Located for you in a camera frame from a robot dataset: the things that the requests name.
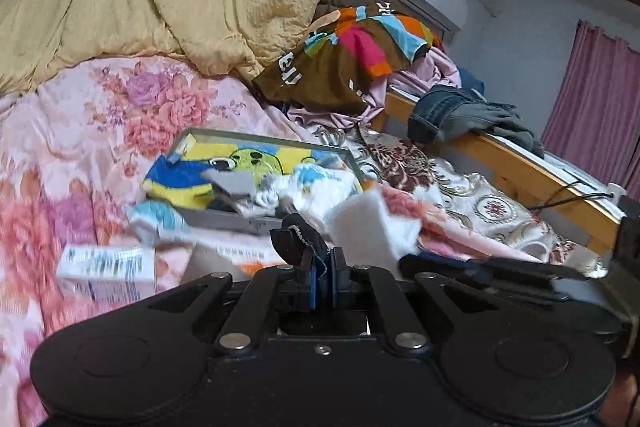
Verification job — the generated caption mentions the white fluffy cloth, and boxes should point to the white fluffy cloth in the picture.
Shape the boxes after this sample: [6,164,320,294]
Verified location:
[325,187,426,263]

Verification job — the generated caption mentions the grey sock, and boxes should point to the grey sock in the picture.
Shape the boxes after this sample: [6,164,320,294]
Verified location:
[202,169,261,208]

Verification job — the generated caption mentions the pink curtain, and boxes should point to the pink curtain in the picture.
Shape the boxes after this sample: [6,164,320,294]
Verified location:
[542,19,640,202]

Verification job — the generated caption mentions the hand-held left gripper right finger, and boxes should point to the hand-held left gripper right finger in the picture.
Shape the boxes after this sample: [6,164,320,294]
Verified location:
[330,248,501,354]

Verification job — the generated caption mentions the lilac cloth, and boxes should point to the lilac cloth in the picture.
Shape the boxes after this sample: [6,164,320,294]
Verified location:
[285,47,463,132]

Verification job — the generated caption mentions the grey rectangular tray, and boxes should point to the grey rectangular tray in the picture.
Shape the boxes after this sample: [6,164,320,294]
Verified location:
[145,127,366,235]

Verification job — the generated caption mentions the dark blue cloth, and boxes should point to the dark blue cloth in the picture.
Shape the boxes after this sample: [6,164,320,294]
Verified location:
[460,67,486,95]

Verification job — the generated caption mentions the blue jeans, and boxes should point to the blue jeans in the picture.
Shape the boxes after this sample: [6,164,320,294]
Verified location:
[407,84,546,158]

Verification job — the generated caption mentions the yellow blue cartoon towel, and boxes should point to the yellow blue cartoon towel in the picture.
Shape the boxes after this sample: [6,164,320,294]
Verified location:
[142,142,351,208]

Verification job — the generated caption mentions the brown white patterned blanket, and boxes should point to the brown white patterned blanket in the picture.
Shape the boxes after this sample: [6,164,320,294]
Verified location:
[310,127,608,278]

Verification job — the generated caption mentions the brown multicoloured striped garment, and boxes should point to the brown multicoloured striped garment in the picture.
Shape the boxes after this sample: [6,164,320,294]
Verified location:
[252,4,443,115]

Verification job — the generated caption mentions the wooden bed frame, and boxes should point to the wooden bed frame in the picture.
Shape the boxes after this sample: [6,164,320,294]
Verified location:
[370,87,626,258]

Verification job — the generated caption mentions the white blue patch cloth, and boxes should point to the white blue patch cloth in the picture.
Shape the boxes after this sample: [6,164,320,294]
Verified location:
[280,162,361,218]

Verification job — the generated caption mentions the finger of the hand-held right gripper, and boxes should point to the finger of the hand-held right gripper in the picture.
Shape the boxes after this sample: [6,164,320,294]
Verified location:
[400,254,556,295]
[465,258,588,282]

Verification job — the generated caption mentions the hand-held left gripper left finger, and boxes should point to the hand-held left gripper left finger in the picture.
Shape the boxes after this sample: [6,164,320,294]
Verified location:
[147,252,322,354]

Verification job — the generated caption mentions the white cardboard box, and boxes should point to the white cardboard box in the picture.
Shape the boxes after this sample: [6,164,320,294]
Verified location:
[55,244,158,303]

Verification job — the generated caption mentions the light blue white packet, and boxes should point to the light blue white packet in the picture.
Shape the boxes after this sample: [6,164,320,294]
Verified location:
[125,202,191,243]

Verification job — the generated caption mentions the pink floral bed quilt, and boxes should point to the pink floral bed quilt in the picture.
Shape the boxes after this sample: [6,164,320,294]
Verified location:
[0,54,381,427]

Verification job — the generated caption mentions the black cable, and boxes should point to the black cable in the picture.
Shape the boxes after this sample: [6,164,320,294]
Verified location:
[530,179,616,212]

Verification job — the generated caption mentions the black pouch with chain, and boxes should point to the black pouch with chain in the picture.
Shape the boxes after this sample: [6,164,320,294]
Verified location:
[270,213,331,278]

